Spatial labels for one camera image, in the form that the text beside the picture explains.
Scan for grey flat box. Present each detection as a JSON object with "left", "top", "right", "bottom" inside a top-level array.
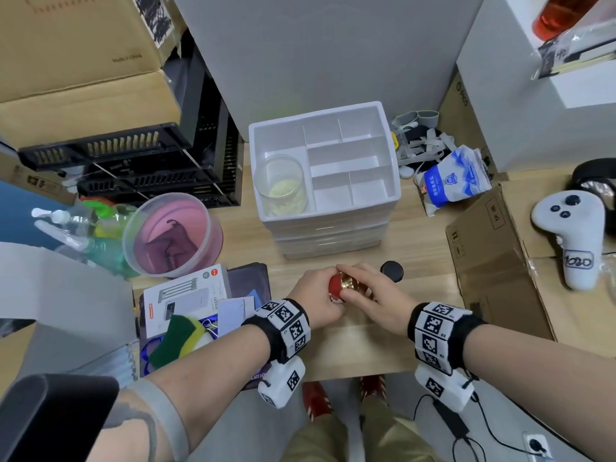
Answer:
[{"left": 0, "top": 242, "right": 136, "bottom": 386}]

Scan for large grey cabinet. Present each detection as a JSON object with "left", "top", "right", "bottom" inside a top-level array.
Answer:
[{"left": 171, "top": 0, "right": 488, "bottom": 141}]

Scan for white product box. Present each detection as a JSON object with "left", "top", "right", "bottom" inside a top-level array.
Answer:
[{"left": 142, "top": 264, "right": 230, "bottom": 340}]

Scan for person's left hand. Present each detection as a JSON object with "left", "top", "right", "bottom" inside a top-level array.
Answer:
[{"left": 287, "top": 267, "right": 348, "bottom": 329}]

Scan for clear pink round container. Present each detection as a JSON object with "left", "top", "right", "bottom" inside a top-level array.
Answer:
[{"left": 122, "top": 192, "right": 225, "bottom": 279}]

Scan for black power adapter with cable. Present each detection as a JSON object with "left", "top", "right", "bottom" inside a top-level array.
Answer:
[{"left": 413, "top": 375, "right": 532, "bottom": 462}]

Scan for white handheld controller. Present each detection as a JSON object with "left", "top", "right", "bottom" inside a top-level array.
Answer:
[{"left": 530, "top": 191, "right": 606, "bottom": 291}]

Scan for person's left forearm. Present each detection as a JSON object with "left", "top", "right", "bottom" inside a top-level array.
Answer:
[{"left": 103, "top": 321, "right": 271, "bottom": 462}]

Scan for open flat cardboard box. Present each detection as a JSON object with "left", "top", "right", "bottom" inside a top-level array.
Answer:
[{"left": 445, "top": 172, "right": 616, "bottom": 357}]

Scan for white floor socket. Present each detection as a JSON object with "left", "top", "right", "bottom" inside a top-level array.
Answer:
[{"left": 522, "top": 431, "right": 552, "bottom": 460}]

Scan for khaki trousers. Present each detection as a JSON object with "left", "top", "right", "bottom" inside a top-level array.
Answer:
[{"left": 280, "top": 393, "right": 436, "bottom": 462}]

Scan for black padded headset part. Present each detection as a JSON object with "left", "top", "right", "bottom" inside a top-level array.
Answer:
[{"left": 0, "top": 373, "right": 120, "bottom": 462}]

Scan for green and yellow sponge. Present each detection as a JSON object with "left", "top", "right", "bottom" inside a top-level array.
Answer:
[{"left": 149, "top": 314, "right": 209, "bottom": 372}]

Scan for clear spray bottle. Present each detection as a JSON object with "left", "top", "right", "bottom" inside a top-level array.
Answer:
[{"left": 34, "top": 220, "right": 140, "bottom": 280}]

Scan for small red jar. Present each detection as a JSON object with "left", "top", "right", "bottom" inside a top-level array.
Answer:
[{"left": 328, "top": 272, "right": 372, "bottom": 304}]

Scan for dark tablet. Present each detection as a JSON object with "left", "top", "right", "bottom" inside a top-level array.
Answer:
[{"left": 225, "top": 262, "right": 271, "bottom": 328}]

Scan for clear bag with papers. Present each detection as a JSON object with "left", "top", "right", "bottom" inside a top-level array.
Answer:
[{"left": 531, "top": 18, "right": 616, "bottom": 82}]

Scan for grey straps bundle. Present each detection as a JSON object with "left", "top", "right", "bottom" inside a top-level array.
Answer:
[{"left": 390, "top": 110, "right": 459, "bottom": 179}]

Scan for black round lid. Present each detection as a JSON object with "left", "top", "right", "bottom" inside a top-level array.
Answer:
[{"left": 380, "top": 261, "right": 405, "bottom": 284}]

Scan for person's right hand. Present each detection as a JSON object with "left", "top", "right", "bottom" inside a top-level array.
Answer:
[{"left": 336, "top": 263, "right": 420, "bottom": 338}]

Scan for large brown cardboard box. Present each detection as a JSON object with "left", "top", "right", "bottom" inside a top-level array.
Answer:
[{"left": 0, "top": 0, "right": 183, "bottom": 150}]

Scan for black plastic crates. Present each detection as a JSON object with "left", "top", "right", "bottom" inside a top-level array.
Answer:
[{"left": 17, "top": 38, "right": 244, "bottom": 208}]

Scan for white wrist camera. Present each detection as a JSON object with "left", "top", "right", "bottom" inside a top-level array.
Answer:
[
  {"left": 414, "top": 363, "right": 475, "bottom": 414},
  {"left": 257, "top": 355, "right": 307, "bottom": 410}
]

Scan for red transparent bottle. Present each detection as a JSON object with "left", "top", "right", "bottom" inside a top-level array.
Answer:
[{"left": 531, "top": 0, "right": 594, "bottom": 43}]

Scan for black headset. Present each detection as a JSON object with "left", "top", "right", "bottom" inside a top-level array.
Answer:
[{"left": 571, "top": 158, "right": 616, "bottom": 211}]

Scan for black marker wristband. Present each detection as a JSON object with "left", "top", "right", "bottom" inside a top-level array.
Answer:
[
  {"left": 407, "top": 301, "right": 488, "bottom": 377},
  {"left": 242, "top": 298, "right": 312, "bottom": 365}
]

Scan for red shoe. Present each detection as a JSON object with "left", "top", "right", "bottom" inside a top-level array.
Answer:
[
  {"left": 302, "top": 381, "right": 334, "bottom": 423},
  {"left": 360, "top": 374, "right": 389, "bottom": 406}
]

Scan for green pump bottle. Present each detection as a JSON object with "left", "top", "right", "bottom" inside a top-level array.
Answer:
[{"left": 31, "top": 201, "right": 138, "bottom": 241}]

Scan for person's right forearm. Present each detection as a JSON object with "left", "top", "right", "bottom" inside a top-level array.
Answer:
[{"left": 463, "top": 321, "right": 616, "bottom": 462}]

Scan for white and blue bag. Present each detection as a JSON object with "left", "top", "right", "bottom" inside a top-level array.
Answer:
[{"left": 414, "top": 144, "right": 493, "bottom": 218}]

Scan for white drawer organizer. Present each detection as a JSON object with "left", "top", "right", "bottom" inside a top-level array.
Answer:
[{"left": 248, "top": 101, "right": 402, "bottom": 261}]

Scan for clear jar with yellow powder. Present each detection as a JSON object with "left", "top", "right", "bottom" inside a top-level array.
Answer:
[{"left": 253, "top": 154, "right": 309, "bottom": 218}]

